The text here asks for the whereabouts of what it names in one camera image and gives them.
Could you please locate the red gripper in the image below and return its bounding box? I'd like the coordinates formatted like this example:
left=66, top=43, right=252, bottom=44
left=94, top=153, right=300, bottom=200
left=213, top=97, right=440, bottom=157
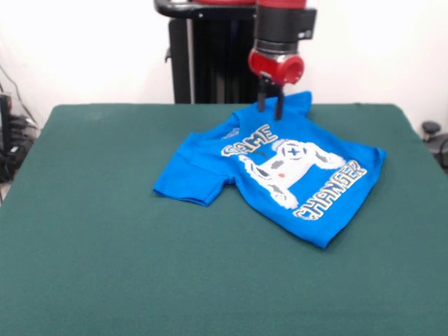
left=248, top=48, right=305, bottom=120

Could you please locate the blue game controller print t-shirt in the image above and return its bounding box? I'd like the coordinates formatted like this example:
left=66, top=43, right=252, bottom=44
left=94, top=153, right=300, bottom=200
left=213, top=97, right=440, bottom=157
left=152, top=90, right=388, bottom=250

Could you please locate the black office chair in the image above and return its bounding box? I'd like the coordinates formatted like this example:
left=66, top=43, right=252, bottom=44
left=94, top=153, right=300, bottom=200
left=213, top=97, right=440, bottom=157
left=421, top=120, right=448, bottom=176

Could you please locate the dark green table cloth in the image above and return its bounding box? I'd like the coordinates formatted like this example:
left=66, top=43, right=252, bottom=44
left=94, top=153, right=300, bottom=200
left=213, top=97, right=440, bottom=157
left=0, top=103, right=448, bottom=336

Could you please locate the black computer box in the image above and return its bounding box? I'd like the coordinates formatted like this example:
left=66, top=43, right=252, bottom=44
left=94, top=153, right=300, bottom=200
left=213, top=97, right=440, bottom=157
left=0, top=92, right=13, bottom=155

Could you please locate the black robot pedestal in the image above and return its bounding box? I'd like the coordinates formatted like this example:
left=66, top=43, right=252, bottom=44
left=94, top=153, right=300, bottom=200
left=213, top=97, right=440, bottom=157
left=153, top=0, right=274, bottom=104

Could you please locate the black cable bundle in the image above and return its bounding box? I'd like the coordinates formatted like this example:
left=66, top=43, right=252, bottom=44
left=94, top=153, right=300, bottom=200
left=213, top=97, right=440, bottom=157
left=0, top=114, right=40, bottom=183

